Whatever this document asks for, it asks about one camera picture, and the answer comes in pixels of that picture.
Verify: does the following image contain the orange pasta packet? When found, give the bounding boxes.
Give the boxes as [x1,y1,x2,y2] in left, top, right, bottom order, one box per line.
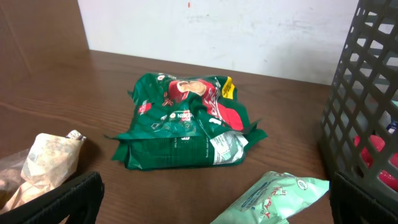
[353,134,398,192]

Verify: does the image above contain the beige crumpled snack bag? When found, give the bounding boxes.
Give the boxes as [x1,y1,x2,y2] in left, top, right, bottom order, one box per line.
[1,130,86,213]

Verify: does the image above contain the green Nescafe coffee bag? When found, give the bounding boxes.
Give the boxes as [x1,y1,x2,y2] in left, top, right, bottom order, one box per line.
[112,73,267,170]

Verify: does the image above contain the grey plastic basket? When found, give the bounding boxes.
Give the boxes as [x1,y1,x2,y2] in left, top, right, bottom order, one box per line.
[319,0,397,212]

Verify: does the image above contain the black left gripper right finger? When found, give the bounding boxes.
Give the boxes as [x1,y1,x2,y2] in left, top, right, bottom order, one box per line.
[330,172,397,224]

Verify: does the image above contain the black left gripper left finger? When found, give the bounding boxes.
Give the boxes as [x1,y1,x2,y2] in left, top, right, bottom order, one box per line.
[1,171,104,224]

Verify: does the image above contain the mint green wipes packet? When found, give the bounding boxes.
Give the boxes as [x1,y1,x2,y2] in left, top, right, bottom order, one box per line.
[212,171,330,224]

